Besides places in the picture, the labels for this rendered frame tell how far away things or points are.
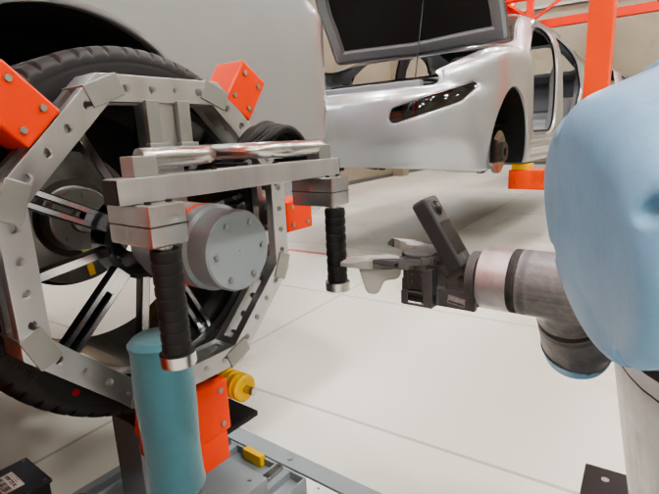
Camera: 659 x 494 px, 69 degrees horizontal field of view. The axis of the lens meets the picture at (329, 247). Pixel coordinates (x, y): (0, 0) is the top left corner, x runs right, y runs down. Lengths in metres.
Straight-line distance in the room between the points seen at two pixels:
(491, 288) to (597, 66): 3.62
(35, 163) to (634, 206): 0.69
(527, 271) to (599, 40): 3.65
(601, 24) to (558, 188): 4.03
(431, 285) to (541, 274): 0.16
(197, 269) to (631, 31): 14.54
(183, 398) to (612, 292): 0.64
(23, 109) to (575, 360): 0.81
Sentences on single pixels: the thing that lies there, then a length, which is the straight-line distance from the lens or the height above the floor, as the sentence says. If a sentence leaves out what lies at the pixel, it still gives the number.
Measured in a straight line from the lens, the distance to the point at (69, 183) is 1.32.
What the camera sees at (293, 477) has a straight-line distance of 1.39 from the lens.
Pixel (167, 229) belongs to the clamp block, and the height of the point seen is 0.92.
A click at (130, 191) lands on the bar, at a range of 0.59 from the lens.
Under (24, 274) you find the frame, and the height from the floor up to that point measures 0.86.
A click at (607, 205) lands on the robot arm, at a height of 0.99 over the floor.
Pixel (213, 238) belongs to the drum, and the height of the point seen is 0.88.
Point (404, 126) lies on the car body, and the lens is 3.29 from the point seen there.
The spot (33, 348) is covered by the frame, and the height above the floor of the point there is 0.75.
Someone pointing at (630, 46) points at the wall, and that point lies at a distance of 14.94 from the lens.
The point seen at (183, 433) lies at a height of 0.59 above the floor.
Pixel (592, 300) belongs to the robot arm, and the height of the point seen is 0.94.
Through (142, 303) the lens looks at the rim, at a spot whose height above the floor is 0.73.
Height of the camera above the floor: 1.02
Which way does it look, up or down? 13 degrees down
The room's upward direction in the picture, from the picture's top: 3 degrees counter-clockwise
